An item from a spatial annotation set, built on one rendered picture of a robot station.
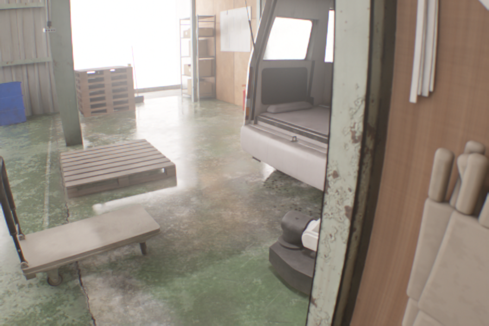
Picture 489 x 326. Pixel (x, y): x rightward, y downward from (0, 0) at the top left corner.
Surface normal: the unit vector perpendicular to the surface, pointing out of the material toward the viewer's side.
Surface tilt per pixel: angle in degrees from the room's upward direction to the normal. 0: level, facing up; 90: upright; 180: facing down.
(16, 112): 90
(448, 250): 90
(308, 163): 86
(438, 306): 90
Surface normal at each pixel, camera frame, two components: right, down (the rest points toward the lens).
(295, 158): -0.82, 0.10
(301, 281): -0.66, 0.22
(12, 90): 0.77, 0.18
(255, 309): 0.00, -0.96
